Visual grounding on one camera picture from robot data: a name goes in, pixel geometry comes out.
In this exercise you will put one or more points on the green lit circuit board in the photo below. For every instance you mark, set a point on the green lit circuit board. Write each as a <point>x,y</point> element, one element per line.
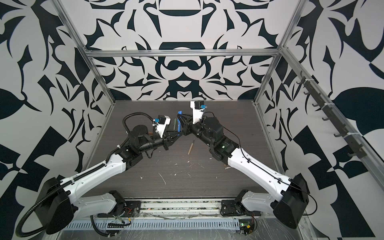
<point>247,226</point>

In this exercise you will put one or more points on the white cable duct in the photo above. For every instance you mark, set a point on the white cable duct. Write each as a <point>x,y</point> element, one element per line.
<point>185,224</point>

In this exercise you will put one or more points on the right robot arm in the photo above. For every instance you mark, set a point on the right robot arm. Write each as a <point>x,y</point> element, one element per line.
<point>288,197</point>

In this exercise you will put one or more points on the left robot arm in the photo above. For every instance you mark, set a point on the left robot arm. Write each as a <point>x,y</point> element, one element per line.
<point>61,202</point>

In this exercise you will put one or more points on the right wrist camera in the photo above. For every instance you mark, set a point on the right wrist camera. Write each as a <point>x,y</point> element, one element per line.
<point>198,108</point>

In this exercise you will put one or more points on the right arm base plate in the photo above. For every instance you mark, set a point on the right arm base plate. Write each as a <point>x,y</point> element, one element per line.
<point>232,208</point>

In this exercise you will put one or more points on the blue pen cap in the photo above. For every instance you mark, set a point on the blue pen cap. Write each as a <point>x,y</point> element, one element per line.
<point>179,121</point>

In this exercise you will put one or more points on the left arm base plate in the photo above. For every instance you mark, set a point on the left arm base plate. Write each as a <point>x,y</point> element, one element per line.
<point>131,209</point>

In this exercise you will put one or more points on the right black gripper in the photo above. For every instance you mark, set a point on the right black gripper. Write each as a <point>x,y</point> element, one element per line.
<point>189,128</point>

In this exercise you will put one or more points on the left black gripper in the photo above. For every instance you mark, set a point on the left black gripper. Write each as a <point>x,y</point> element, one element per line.
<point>166,139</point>

